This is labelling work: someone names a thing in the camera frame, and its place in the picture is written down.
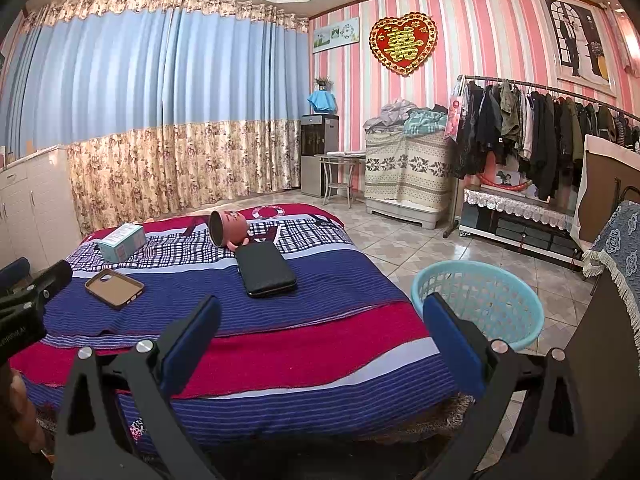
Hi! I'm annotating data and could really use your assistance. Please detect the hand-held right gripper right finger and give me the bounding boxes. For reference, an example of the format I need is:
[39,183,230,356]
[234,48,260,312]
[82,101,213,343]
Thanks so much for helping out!
[422,292,592,480]

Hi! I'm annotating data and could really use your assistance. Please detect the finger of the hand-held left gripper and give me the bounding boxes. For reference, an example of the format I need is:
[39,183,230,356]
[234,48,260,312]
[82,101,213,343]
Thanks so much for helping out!
[19,259,74,307]
[0,257,31,297]

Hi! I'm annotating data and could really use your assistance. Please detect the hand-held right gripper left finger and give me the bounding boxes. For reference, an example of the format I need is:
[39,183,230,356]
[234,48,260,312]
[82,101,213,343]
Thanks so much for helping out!
[52,295,223,480]

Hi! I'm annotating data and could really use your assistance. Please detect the light blue plastic basket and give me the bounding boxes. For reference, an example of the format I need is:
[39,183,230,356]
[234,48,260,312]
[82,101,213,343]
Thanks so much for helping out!
[410,259,545,354]

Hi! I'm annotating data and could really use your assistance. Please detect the person's left hand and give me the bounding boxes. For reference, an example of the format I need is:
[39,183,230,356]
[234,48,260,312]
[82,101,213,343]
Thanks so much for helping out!
[0,369,42,462]

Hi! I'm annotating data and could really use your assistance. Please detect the beige phone case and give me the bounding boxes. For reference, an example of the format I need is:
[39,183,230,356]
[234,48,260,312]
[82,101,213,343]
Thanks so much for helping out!
[84,268,146,310]

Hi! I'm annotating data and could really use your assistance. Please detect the white cabinet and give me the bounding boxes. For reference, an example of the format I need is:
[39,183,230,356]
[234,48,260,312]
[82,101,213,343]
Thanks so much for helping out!
[0,144,82,272]

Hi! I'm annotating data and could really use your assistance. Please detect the teal cardboard box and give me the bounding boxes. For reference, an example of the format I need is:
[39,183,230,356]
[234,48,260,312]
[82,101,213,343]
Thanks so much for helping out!
[97,223,147,265]

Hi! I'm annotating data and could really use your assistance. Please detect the plaid bed sheet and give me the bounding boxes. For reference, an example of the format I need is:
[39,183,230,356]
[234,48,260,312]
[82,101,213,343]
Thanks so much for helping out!
[65,212,357,273]

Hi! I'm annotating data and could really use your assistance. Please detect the black wallet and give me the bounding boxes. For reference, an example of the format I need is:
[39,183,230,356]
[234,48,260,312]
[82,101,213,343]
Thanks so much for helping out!
[234,242,299,299]

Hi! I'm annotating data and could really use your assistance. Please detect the pink cup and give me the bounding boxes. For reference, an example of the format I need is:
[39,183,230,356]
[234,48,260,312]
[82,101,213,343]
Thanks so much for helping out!
[208,209,251,252]

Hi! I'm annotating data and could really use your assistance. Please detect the lace covered low cabinet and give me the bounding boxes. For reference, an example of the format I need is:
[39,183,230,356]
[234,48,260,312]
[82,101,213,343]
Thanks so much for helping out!
[458,186,587,267]

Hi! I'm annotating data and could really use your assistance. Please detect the red toy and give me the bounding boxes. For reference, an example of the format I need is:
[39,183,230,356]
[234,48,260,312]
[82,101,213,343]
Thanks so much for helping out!
[474,169,529,194]

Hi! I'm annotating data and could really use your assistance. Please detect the cloth covered appliance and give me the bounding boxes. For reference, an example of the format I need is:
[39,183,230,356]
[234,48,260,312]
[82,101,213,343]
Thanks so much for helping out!
[363,129,456,231]

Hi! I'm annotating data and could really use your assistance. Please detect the blue patterned fringed cloth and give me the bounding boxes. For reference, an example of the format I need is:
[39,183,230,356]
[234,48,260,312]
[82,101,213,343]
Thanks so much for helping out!
[582,199,640,322]

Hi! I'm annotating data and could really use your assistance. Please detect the blue floral curtain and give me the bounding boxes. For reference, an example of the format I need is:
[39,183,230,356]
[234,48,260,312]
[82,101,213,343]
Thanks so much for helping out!
[0,0,311,235]

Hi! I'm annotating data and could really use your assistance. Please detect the white framed brown board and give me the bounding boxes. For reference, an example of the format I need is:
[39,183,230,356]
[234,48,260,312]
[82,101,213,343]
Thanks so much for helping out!
[569,134,640,257]

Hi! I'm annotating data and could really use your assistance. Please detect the water dispenser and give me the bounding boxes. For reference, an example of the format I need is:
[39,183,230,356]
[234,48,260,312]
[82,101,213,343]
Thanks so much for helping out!
[299,113,340,199]

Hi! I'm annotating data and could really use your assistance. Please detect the rack of hanging clothes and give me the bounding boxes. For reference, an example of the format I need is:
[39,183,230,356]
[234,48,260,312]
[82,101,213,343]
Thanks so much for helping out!
[442,74,640,240]

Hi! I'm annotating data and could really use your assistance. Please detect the pile of clothes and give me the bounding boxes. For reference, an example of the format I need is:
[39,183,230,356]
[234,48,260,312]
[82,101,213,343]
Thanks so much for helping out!
[363,98,449,137]

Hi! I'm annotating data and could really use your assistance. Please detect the pink hanging bag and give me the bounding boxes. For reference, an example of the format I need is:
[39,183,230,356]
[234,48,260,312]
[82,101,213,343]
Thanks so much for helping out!
[443,79,466,144]

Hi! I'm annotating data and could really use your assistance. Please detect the red heart wall decoration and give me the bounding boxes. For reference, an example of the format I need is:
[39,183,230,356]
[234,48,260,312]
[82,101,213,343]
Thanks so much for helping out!
[369,15,439,77]

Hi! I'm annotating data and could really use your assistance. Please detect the window print wall poster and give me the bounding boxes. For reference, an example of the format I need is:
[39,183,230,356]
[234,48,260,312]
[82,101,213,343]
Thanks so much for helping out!
[542,0,619,97]

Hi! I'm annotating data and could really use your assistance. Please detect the wall picture clock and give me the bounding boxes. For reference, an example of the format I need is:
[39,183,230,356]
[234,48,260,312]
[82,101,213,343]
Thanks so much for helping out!
[312,16,361,55]

